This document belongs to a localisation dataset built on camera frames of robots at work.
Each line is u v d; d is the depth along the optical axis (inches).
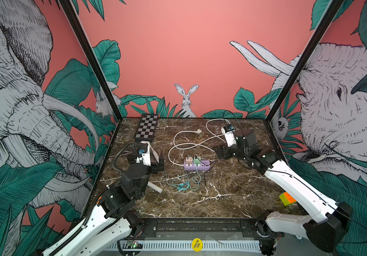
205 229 29.5
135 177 18.0
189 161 35.7
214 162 38.4
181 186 34.3
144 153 21.1
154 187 33.8
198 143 41.6
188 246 27.6
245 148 21.8
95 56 34.7
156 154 38.6
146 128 43.5
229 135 25.8
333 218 15.0
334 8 27.4
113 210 17.6
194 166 36.6
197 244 27.6
